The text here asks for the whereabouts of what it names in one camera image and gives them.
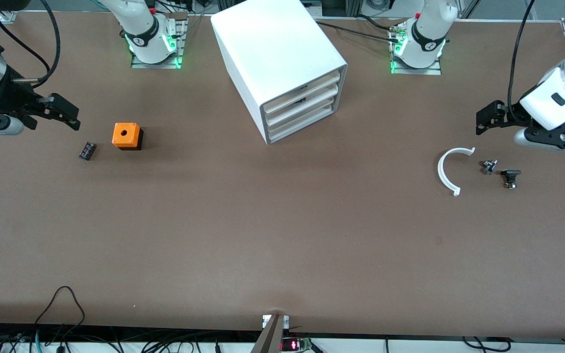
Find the white drawer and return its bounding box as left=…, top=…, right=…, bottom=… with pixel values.
left=267, top=102, right=335, bottom=141
left=264, top=84, right=338, bottom=127
left=261, top=70, right=341, bottom=115

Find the white drawer cabinet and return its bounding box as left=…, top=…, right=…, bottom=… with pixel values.
left=210, top=0, right=348, bottom=146

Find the orange box with black base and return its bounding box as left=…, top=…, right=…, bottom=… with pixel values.
left=112, top=123, right=144, bottom=151

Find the device with red display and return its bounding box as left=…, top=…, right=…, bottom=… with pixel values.
left=281, top=337, right=313, bottom=353

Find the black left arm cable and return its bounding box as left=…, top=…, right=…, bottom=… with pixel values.
left=507, top=0, right=537, bottom=116

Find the black flat-head switch part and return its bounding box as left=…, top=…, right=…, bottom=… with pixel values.
left=501, top=169, right=522, bottom=190

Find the white plastic half ring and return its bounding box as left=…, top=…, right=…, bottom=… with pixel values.
left=437, top=147, right=476, bottom=197

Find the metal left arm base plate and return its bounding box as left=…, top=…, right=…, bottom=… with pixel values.
left=389, top=22, right=443, bottom=76

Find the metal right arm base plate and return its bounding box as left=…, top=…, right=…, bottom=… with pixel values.
left=130, top=12, right=188, bottom=70

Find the black cable to arm base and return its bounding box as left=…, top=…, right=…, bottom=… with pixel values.
left=314, top=15, right=405, bottom=45

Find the black looped cable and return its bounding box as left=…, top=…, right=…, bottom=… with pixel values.
left=35, top=286, right=86, bottom=339

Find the black curled cable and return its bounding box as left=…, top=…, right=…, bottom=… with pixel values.
left=462, top=336, right=512, bottom=353

